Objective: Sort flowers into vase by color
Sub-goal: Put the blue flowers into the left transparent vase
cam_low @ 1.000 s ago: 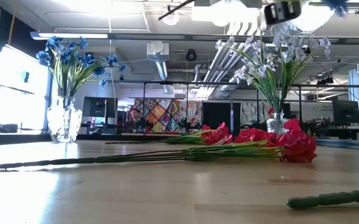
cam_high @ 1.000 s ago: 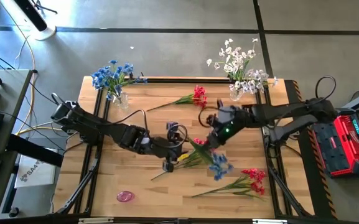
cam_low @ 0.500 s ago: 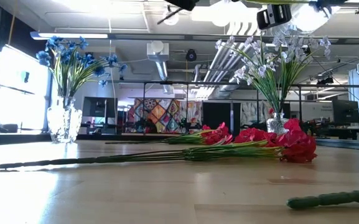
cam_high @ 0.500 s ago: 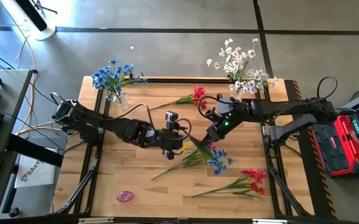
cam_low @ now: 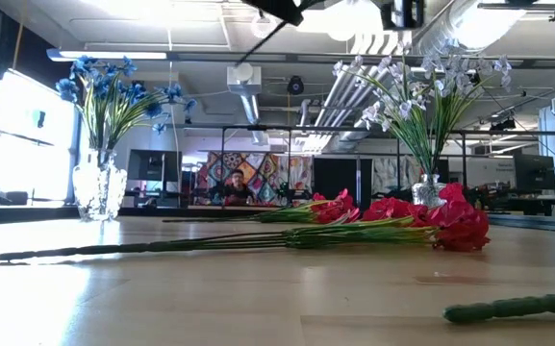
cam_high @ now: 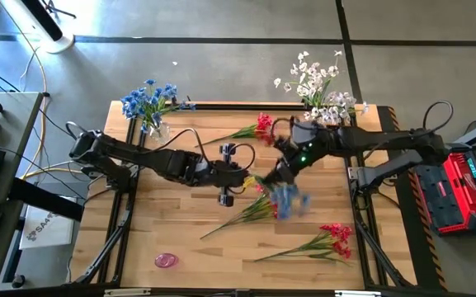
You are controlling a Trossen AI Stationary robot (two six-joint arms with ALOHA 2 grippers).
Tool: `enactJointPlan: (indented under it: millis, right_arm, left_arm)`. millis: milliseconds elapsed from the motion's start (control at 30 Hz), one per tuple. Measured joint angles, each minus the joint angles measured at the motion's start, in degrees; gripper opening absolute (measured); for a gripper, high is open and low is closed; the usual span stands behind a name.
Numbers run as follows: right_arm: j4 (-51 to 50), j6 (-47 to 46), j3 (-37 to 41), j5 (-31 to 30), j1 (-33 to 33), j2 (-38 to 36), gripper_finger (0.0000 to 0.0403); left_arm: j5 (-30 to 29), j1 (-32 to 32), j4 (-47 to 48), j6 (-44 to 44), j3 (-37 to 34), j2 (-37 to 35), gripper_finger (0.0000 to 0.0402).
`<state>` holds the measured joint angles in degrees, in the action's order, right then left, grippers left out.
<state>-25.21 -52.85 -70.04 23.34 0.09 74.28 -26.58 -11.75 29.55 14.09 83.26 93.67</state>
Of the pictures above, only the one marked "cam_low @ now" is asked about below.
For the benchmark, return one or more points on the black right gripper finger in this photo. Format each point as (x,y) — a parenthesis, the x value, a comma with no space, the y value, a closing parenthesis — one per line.
(282,9)

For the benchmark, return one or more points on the short clear glass vase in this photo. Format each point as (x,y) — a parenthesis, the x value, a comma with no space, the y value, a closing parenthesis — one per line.
(426,192)

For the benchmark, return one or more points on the tall clear glass vase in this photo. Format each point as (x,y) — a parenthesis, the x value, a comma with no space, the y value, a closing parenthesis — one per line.
(99,187)

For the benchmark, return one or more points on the white ceiling unit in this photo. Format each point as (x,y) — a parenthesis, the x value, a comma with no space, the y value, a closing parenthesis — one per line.
(243,79)

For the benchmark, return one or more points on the colourful patchwork quilt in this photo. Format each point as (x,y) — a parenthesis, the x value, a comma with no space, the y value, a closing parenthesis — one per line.
(267,173)

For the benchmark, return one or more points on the black upright panel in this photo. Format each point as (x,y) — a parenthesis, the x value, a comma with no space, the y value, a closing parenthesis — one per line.
(339,173)

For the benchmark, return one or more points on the white ceiling light strip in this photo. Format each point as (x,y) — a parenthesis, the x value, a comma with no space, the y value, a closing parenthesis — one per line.
(113,55)

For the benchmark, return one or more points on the person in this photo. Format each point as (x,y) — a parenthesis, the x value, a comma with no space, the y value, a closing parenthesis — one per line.
(237,190)

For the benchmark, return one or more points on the black computer monitor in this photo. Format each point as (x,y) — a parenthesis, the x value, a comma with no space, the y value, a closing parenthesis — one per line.
(534,172)
(154,165)

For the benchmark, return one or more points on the black overhead frame bar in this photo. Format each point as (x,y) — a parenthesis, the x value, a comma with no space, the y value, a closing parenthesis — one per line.
(258,57)

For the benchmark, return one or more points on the black overhead camera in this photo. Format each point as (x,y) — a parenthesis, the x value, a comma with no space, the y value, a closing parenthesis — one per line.
(295,85)

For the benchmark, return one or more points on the black background metal frame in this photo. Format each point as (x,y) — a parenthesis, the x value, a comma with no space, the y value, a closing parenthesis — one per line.
(267,128)

